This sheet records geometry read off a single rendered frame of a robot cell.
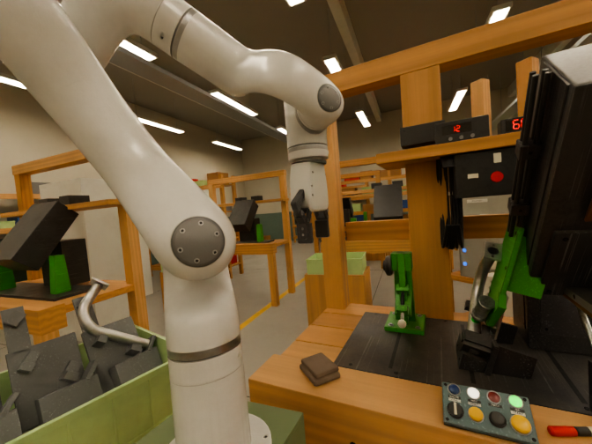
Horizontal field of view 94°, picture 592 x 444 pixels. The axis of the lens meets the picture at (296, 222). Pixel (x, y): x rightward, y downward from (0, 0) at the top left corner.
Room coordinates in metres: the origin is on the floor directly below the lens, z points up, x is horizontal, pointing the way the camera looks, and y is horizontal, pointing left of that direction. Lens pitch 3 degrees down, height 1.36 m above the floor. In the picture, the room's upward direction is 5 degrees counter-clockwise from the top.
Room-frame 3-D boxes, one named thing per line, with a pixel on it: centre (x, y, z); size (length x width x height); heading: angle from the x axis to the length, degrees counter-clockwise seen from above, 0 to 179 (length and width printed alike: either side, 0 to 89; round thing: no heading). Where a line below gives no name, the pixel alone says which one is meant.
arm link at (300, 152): (0.59, -0.04, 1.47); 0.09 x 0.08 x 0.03; 153
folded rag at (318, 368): (0.75, -0.03, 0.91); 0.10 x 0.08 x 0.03; 23
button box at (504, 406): (0.54, -0.35, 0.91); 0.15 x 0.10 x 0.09; 63
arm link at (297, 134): (0.58, -0.04, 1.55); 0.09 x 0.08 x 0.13; 20
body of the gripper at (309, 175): (0.59, -0.04, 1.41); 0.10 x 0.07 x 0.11; 153
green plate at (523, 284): (0.70, -0.56, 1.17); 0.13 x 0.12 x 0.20; 63
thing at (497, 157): (0.96, -0.65, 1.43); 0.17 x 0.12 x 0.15; 63
